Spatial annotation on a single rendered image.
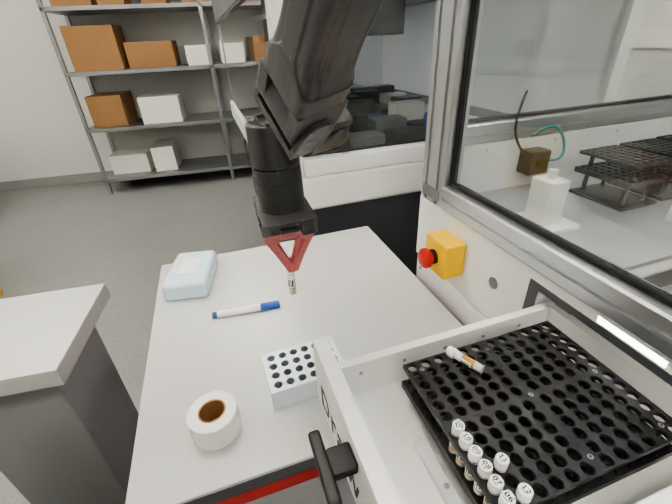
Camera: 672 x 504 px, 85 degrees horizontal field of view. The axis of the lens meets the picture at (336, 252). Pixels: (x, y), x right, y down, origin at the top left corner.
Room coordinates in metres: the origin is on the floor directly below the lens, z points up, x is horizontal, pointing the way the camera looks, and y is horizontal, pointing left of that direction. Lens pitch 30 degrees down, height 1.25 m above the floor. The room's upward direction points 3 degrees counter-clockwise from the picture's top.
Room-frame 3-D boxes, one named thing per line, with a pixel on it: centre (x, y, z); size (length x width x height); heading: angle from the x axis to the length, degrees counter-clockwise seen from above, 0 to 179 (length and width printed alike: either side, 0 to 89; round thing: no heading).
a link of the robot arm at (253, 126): (0.44, 0.06, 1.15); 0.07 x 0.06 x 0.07; 132
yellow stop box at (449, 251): (0.61, -0.21, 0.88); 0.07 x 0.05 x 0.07; 17
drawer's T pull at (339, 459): (0.20, 0.01, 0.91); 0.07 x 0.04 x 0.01; 17
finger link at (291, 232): (0.44, 0.07, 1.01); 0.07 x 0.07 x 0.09; 16
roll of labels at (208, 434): (0.34, 0.19, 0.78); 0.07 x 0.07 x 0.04
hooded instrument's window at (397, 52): (2.03, -0.14, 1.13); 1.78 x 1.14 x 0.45; 17
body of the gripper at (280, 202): (0.43, 0.07, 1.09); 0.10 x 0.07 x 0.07; 16
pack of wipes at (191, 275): (0.73, 0.34, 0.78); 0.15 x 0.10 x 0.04; 5
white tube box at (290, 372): (0.42, 0.06, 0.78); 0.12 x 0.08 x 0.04; 109
